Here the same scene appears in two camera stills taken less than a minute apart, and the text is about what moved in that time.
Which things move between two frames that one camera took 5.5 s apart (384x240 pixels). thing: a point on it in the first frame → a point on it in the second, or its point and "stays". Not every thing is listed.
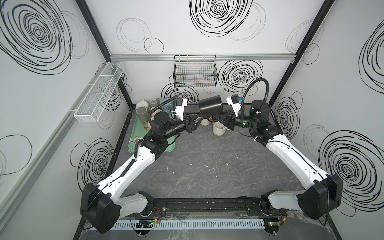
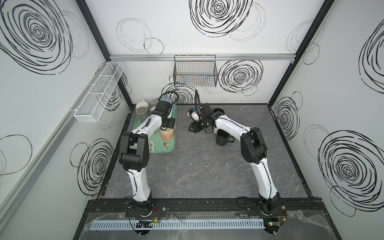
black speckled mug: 211,106 → 223,137
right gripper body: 232,120 → 197,125
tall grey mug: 143,112 stays
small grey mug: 153,102 stays
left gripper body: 188,125 → 168,123
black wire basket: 195,71 stays
